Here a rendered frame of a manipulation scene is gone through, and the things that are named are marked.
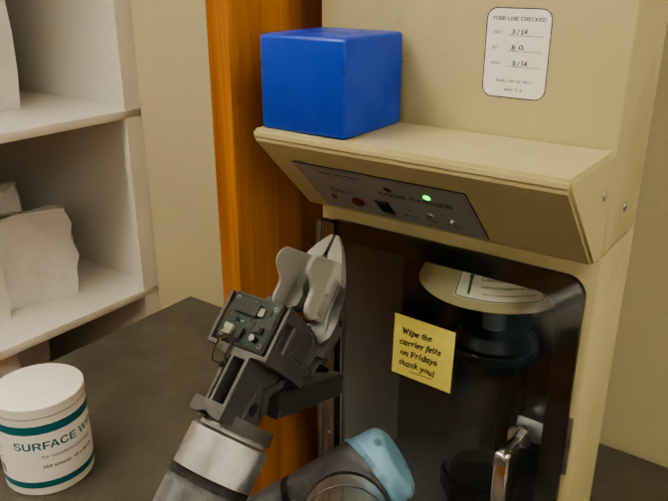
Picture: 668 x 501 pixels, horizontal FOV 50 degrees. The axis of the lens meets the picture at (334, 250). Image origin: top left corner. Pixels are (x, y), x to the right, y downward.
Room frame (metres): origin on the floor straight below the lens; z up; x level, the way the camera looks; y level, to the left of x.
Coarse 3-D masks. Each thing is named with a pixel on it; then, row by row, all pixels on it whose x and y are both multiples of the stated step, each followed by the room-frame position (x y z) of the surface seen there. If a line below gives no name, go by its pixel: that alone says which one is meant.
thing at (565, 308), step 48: (384, 240) 0.73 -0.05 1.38; (384, 288) 0.73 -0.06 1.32; (432, 288) 0.69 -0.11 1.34; (480, 288) 0.66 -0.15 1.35; (528, 288) 0.63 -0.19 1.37; (576, 288) 0.61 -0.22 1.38; (384, 336) 0.73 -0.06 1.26; (480, 336) 0.66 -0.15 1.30; (528, 336) 0.63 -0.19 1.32; (576, 336) 0.60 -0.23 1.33; (384, 384) 0.73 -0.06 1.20; (480, 384) 0.66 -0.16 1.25; (528, 384) 0.63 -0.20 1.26; (336, 432) 0.77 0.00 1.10; (432, 432) 0.69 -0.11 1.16; (480, 432) 0.65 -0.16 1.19; (432, 480) 0.69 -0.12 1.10; (480, 480) 0.65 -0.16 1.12; (528, 480) 0.62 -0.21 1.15
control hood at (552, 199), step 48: (288, 144) 0.68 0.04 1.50; (336, 144) 0.65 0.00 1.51; (384, 144) 0.63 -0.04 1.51; (432, 144) 0.63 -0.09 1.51; (480, 144) 0.63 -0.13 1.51; (528, 144) 0.63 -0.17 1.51; (480, 192) 0.58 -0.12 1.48; (528, 192) 0.54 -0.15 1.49; (576, 192) 0.52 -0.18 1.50; (480, 240) 0.65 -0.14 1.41; (528, 240) 0.60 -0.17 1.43; (576, 240) 0.56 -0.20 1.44
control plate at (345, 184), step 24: (312, 168) 0.69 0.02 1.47; (336, 192) 0.71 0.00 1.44; (360, 192) 0.69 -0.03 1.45; (384, 192) 0.66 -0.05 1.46; (408, 192) 0.64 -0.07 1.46; (432, 192) 0.61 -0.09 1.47; (456, 192) 0.59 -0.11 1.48; (384, 216) 0.71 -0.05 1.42; (408, 216) 0.68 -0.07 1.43; (456, 216) 0.63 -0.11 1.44
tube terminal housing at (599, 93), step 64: (384, 0) 0.75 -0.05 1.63; (448, 0) 0.71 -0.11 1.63; (512, 0) 0.67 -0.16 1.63; (576, 0) 0.64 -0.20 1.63; (640, 0) 0.61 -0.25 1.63; (448, 64) 0.71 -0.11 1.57; (576, 64) 0.63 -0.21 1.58; (640, 64) 0.63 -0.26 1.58; (448, 128) 0.70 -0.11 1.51; (512, 128) 0.66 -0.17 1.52; (576, 128) 0.63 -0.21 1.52; (640, 128) 0.66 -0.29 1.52; (512, 256) 0.66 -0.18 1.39; (576, 384) 0.61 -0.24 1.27; (576, 448) 0.61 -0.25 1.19
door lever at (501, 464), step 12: (516, 432) 0.63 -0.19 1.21; (528, 432) 0.62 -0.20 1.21; (516, 444) 0.61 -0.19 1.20; (528, 444) 0.62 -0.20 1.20; (504, 456) 0.59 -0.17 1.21; (504, 468) 0.59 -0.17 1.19; (492, 480) 0.59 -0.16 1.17; (504, 480) 0.58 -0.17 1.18; (492, 492) 0.59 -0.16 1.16; (504, 492) 0.59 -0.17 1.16
